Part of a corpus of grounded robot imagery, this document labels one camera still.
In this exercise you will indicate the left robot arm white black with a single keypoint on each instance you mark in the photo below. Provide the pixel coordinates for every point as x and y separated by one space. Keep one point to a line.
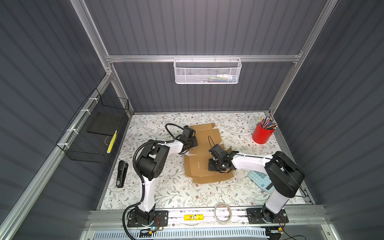
150 158

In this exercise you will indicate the yellow spirit level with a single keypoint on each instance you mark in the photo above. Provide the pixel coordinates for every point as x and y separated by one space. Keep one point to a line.
193 217

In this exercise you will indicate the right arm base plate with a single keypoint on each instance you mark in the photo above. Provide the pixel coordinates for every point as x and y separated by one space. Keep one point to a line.
265 216

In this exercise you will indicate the brown cardboard box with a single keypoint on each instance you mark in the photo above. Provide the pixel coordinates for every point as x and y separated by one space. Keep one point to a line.
197 158

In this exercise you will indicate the red metal pencil cup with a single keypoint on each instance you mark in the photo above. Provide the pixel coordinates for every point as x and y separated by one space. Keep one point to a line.
261 135

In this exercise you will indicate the markers in white basket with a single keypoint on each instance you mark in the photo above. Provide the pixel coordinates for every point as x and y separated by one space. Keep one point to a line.
225 78

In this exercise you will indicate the yellow striped tool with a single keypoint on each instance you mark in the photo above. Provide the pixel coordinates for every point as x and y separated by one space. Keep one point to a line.
112 142

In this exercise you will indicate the black wire mesh basket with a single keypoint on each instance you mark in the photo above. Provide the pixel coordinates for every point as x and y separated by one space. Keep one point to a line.
79 145

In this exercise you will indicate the clear tape roll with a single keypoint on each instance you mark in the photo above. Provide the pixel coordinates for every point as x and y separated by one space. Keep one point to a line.
222 213

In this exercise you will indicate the white wire mesh basket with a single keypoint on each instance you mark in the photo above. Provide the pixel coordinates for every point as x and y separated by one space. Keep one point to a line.
189 71

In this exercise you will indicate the black foam pad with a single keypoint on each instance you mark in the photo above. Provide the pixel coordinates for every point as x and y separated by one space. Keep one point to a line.
104 124

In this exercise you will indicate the black stapler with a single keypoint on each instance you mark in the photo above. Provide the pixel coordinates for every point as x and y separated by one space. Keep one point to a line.
122 172

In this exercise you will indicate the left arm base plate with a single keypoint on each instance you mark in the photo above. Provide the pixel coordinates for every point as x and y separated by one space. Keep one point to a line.
154 218

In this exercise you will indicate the bundle of coloured pencils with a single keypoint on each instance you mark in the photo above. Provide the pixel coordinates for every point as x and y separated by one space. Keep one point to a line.
267 123

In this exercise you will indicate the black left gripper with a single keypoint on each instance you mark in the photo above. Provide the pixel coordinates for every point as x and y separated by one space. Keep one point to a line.
193 141

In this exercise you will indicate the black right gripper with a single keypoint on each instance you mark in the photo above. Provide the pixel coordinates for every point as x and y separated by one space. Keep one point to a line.
210 167

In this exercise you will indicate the teal calculator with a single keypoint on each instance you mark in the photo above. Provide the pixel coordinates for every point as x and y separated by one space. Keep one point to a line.
262 180

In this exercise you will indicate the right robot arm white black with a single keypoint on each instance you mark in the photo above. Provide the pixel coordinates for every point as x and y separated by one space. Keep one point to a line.
284 174

